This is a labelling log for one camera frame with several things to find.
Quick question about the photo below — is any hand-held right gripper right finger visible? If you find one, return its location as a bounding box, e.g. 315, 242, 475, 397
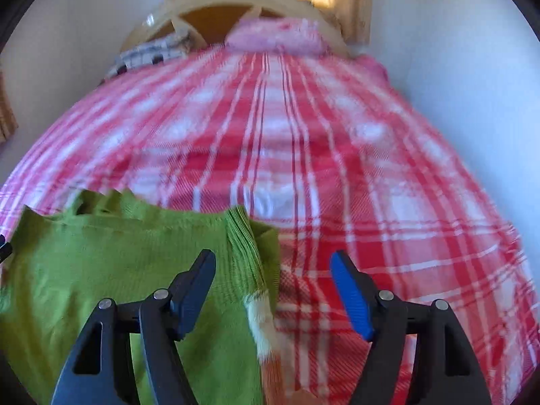
330, 250, 492, 405

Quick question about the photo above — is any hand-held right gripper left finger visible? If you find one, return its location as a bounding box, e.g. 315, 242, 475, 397
51, 249, 217, 405

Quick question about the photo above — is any green striped knit sweater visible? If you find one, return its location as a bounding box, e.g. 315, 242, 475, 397
0, 189, 281, 405

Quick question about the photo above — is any beige side window curtain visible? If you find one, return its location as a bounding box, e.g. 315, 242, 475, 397
0, 67, 20, 144

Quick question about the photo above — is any bed with red plaid sheet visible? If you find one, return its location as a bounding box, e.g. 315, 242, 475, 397
0, 44, 536, 405

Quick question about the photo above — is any pink cloth beside bed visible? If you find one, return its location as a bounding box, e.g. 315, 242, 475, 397
358, 55, 389, 82

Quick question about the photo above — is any white patterned pillow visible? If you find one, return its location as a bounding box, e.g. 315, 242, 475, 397
103, 29, 197, 79

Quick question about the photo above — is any pink floral pillow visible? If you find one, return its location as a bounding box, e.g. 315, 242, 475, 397
223, 17, 330, 55

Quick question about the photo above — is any cream arched wooden headboard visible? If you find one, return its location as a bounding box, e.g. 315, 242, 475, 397
120, 0, 351, 57

